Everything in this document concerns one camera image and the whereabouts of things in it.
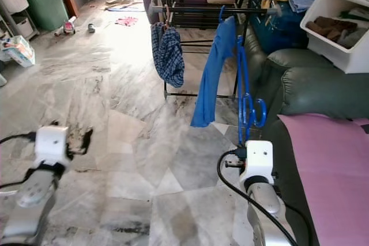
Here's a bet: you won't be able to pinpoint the white tissue pack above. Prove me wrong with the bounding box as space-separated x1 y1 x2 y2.
0 35 36 68

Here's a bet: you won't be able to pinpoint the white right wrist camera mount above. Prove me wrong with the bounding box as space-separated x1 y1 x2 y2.
238 140 274 186

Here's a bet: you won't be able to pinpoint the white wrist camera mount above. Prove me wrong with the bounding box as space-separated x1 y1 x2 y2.
238 140 274 186
35 126 74 169

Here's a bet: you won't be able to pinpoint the red and white toy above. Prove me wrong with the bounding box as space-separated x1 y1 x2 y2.
57 16 77 36

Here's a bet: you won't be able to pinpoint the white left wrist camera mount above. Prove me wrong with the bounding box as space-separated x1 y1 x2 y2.
35 126 74 169

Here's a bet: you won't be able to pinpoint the green plastic bin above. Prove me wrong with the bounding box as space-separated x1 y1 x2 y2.
23 0 70 32

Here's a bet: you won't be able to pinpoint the pink plastic hanger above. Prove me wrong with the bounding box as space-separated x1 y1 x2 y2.
160 3 174 31

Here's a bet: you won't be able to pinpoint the white drawer shelf unit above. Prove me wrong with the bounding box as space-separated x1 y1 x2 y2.
0 0 38 42

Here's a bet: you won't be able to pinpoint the brown folded clothes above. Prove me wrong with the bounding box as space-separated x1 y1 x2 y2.
306 18 355 42

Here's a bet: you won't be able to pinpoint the beige floor cloth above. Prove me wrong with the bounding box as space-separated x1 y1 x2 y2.
104 0 148 12

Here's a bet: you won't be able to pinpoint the black metal drying rack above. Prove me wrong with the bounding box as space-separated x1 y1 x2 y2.
150 0 283 100

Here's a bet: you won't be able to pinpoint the brown wooden board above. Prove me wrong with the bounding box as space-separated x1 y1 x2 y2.
62 0 80 21

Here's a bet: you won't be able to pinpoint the pink mat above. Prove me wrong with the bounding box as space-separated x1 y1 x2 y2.
277 113 369 246

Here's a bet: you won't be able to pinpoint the grey folded clothes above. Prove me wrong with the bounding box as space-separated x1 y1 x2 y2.
337 10 369 48

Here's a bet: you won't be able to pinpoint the blue bag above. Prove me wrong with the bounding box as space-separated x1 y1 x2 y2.
251 4 309 55

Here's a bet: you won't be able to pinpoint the blue checked shirt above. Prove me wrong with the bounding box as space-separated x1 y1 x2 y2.
150 21 186 89

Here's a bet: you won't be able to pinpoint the small pink floor item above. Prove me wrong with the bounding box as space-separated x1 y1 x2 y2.
114 16 139 27

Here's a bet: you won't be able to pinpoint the green leather sofa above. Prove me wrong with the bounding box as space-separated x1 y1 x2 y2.
242 18 369 246

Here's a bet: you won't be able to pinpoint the plain blue shirt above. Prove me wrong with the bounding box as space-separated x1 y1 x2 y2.
190 16 237 128

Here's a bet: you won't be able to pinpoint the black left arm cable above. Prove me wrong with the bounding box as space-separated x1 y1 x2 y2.
0 133 41 192

